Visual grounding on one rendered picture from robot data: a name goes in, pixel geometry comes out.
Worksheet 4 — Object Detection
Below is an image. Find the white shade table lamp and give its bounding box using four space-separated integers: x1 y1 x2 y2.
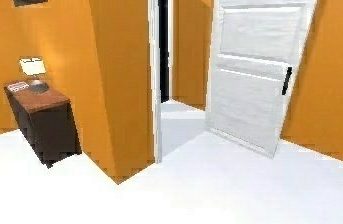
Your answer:
19 57 51 95

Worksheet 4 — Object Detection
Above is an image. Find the white and red book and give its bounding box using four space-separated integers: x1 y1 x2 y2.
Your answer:
7 81 30 94

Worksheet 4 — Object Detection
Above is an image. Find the black door handle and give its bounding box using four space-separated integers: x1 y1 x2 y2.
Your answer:
281 66 293 96

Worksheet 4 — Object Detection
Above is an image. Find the white panelled room door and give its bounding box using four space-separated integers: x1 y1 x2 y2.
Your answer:
204 0 318 159

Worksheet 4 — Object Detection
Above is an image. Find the dark brown wooden side cabinet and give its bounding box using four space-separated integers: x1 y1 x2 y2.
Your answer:
3 79 83 169

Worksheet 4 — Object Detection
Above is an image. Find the dark framed wall picture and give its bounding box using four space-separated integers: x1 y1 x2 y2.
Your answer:
12 0 49 8

